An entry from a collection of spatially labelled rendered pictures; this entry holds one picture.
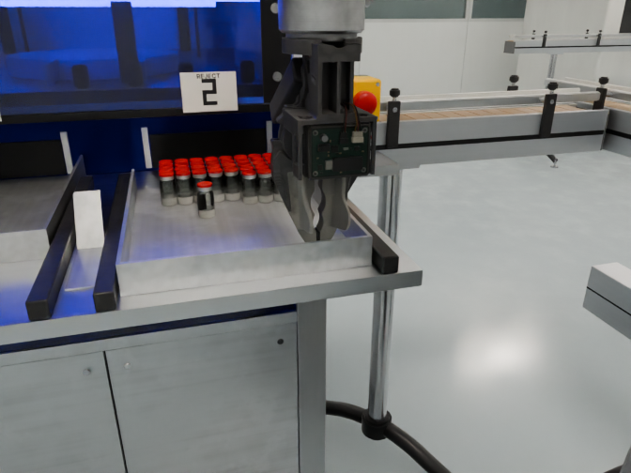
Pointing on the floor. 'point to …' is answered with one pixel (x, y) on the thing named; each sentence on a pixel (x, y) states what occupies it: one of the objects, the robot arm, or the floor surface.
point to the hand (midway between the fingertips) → (315, 236)
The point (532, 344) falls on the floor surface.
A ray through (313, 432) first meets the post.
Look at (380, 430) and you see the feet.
